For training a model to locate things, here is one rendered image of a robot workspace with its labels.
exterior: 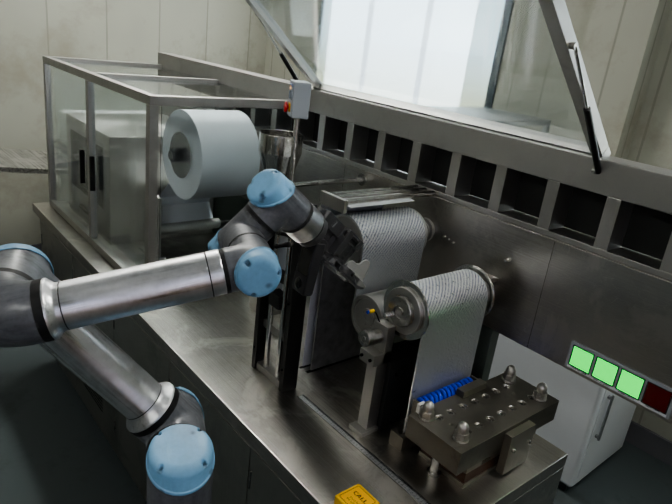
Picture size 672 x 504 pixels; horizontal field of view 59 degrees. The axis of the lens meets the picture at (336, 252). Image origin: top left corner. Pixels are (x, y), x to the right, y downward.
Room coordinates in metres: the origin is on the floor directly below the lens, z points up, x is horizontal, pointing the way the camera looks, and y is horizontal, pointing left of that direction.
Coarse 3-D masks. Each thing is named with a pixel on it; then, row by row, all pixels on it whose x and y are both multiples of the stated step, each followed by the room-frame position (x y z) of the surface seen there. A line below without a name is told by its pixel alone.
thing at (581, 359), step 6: (576, 348) 1.28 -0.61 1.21; (576, 354) 1.28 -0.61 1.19; (582, 354) 1.27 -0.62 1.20; (588, 354) 1.26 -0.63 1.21; (570, 360) 1.29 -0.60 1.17; (576, 360) 1.28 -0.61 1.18; (582, 360) 1.27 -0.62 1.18; (588, 360) 1.26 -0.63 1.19; (576, 366) 1.27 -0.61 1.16; (582, 366) 1.26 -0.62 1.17; (588, 366) 1.25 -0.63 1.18
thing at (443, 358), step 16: (480, 320) 1.39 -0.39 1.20; (432, 336) 1.26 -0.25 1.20; (448, 336) 1.30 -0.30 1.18; (464, 336) 1.35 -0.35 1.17; (432, 352) 1.27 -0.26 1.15; (448, 352) 1.31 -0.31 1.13; (464, 352) 1.36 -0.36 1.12; (416, 368) 1.24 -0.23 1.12; (432, 368) 1.28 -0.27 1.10; (448, 368) 1.32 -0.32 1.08; (464, 368) 1.37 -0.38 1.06; (416, 384) 1.24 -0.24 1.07; (432, 384) 1.29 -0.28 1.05; (448, 384) 1.33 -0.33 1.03
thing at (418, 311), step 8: (400, 288) 1.29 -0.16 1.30; (408, 288) 1.28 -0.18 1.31; (392, 296) 1.30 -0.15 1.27; (408, 296) 1.27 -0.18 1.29; (416, 296) 1.26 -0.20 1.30; (416, 304) 1.24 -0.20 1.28; (416, 312) 1.24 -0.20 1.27; (416, 320) 1.24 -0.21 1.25; (400, 328) 1.27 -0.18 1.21; (408, 328) 1.25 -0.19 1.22; (416, 328) 1.24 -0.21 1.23
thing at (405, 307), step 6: (390, 300) 1.29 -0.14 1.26; (396, 300) 1.28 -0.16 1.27; (402, 300) 1.26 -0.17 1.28; (408, 300) 1.26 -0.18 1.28; (390, 306) 1.29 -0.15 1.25; (396, 306) 1.28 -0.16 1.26; (402, 306) 1.26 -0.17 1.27; (408, 306) 1.25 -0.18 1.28; (396, 312) 1.27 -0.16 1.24; (402, 312) 1.26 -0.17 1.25; (408, 312) 1.25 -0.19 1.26; (396, 318) 1.27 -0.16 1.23; (402, 318) 1.26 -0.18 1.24; (408, 318) 1.24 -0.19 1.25; (396, 324) 1.27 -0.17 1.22; (402, 324) 1.25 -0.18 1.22; (408, 324) 1.24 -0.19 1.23
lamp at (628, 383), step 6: (624, 372) 1.19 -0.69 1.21; (624, 378) 1.19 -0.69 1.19; (630, 378) 1.18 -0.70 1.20; (636, 378) 1.17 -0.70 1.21; (618, 384) 1.20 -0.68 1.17; (624, 384) 1.19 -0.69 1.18; (630, 384) 1.18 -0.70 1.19; (636, 384) 1.17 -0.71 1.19; (642, 384) 1.16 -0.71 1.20; (624, 390) 1.18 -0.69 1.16; (630, 390) 1.18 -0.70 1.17; (636, 390) 1.17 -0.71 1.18; (636, 396) 1.16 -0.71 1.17
